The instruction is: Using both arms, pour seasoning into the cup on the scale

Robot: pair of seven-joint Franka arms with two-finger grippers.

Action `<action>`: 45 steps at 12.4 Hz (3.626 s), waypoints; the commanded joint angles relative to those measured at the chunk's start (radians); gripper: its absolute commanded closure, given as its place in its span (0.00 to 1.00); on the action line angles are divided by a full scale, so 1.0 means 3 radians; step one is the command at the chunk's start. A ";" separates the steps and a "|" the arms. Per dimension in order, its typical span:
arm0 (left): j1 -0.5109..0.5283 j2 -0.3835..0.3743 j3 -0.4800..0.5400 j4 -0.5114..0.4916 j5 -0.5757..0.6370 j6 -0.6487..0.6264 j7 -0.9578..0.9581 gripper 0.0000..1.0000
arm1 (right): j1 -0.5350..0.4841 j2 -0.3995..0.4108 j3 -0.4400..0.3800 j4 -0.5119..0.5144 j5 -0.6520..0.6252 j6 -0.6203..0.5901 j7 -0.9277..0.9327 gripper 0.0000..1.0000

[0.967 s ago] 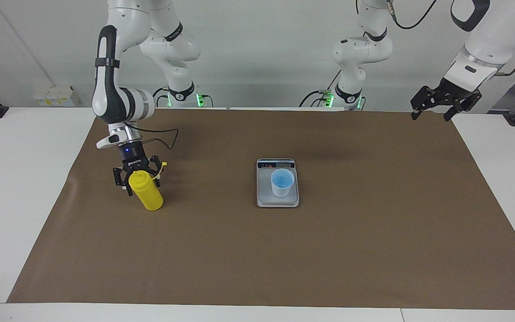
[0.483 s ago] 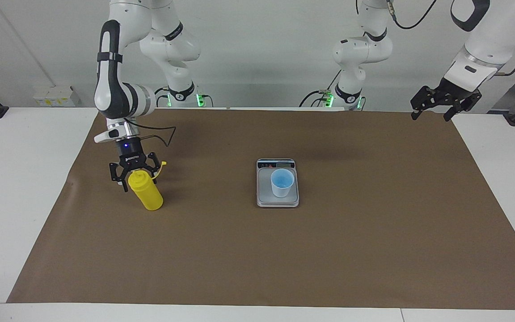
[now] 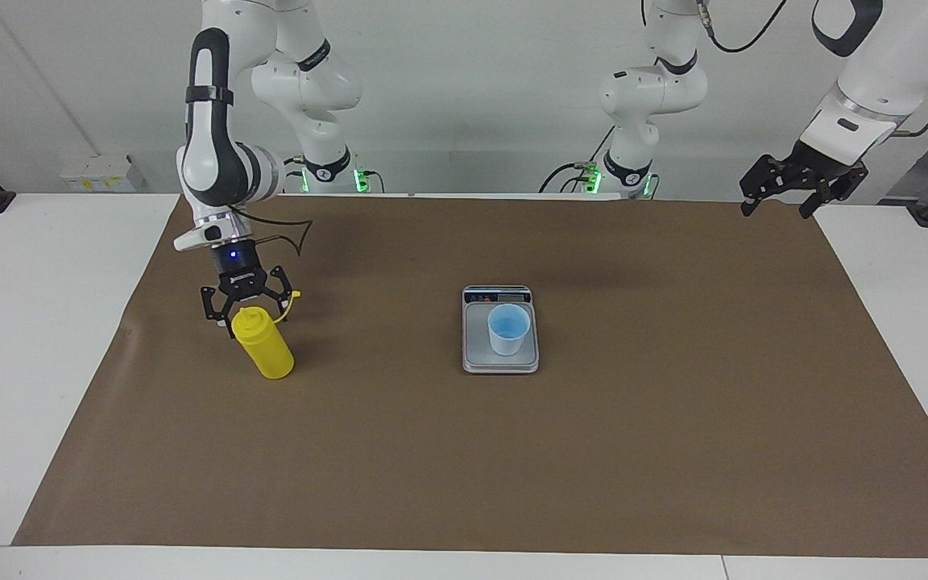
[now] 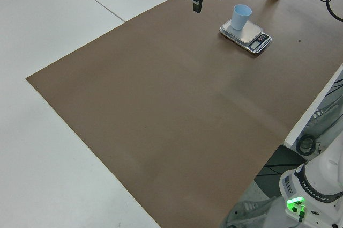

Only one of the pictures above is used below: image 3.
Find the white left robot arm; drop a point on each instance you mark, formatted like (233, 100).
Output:
(883, 72)

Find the yellow squeeze bottle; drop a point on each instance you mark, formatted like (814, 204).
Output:
(267, 350)

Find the light blue plastic cup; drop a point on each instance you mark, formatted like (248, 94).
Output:
(507, 338)

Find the white socket box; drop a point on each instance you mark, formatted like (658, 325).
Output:
(97, 173)

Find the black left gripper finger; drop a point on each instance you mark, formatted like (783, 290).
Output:
(765, 176)
(843, 187)

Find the brown paper table mat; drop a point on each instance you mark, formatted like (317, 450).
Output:
(464, 459)

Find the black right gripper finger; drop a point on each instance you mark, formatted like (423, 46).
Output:
(216, 304)
(282, 298)

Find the silver digital kitchen scale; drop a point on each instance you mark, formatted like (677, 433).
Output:
(476, 354)

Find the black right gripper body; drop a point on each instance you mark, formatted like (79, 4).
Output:
(238, 266)

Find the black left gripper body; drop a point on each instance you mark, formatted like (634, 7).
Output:
(817, 163)

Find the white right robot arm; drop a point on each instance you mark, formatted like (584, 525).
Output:
(214, 161)

